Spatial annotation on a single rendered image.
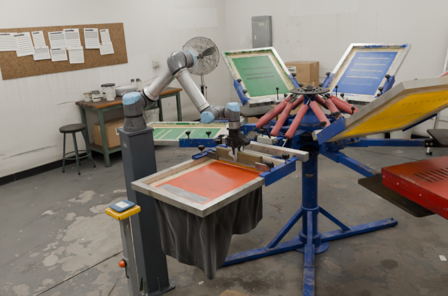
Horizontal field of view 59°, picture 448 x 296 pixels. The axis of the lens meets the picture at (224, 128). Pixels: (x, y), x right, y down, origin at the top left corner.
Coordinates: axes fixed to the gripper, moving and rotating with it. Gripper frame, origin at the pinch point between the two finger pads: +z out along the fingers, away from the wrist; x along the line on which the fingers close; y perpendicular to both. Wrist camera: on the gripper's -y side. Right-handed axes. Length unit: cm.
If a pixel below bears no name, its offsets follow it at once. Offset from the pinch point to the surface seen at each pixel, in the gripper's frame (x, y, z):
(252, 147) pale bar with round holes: -23.3, 7.8, -0.3
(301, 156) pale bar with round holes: -21.4, -32.2, -1.7
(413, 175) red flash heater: -8, -101, -10
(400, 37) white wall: -412, 51, -49
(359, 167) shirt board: -50, -56, 9
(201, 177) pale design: 25.3, 7.8, 5.4
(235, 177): 13.7, -9.0, 5.3
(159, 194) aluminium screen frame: 60, 3, 2
